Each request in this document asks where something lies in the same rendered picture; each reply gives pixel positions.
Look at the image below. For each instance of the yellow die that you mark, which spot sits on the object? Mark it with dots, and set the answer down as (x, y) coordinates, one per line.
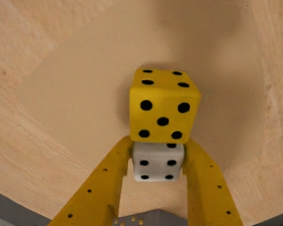
(163, 106)

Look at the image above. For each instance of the tan flat mat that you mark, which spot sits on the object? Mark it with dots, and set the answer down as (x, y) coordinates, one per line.
(80, 92)

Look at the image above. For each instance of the white die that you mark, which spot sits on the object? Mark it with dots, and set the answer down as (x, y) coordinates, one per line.
(157, 161)

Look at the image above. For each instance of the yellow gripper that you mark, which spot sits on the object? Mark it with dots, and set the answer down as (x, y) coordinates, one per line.
(97, 200)

